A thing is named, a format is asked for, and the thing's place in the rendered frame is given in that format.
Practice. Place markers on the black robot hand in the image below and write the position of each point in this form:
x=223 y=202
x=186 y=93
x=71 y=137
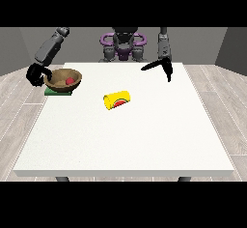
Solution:
x=34 y=74
x=164 y=65

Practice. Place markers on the brown wooden bowl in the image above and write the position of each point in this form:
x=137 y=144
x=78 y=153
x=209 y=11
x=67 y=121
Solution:
x=63 y=80

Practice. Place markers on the green square pad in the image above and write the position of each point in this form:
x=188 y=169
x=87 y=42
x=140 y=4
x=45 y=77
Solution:
x=57 y=92

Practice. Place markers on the small red ball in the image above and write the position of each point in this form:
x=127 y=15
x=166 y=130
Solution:
x=69 y=81

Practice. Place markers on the yellow cup with melon print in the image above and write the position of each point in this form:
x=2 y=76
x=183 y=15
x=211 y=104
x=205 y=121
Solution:
x=117 y=100

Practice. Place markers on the grey robot trunk purple rings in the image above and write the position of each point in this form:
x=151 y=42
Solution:
x=123 y=49

